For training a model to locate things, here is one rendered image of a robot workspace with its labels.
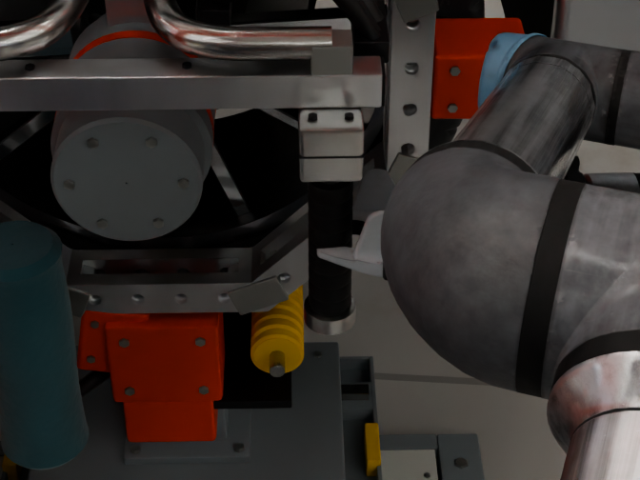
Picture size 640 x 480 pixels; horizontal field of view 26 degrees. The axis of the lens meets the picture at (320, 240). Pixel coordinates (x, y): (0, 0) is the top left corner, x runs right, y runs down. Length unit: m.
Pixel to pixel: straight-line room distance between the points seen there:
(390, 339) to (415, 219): 1.56
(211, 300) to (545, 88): 0.57
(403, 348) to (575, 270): 1.60
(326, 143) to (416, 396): 1.17
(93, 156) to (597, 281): 0.58
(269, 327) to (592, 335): 0.85
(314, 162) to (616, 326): 0.45
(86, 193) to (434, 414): 1.09
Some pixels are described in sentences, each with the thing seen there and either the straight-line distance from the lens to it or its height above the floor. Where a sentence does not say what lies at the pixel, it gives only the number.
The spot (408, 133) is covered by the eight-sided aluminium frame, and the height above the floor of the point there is 0.80.
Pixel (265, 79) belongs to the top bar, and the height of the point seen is 0.98.
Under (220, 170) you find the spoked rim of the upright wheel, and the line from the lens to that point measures 1.47.
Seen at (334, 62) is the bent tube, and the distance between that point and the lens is 1.06.
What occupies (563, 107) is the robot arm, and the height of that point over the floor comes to 1.02.
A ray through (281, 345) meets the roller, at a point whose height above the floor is 0.53.
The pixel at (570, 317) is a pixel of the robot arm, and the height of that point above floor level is 1.08.
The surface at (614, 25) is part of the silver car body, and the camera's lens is 1.41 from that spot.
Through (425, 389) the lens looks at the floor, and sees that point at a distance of 2.21.
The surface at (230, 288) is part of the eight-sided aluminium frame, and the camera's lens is 1.43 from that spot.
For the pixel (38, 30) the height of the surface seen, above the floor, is 1.01.
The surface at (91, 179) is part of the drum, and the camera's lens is 1.18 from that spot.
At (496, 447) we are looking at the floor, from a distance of 2.13.
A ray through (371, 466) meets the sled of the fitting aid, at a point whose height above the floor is 0.17.
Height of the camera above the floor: 1.53
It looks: 38 degrees down
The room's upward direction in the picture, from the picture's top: straight up
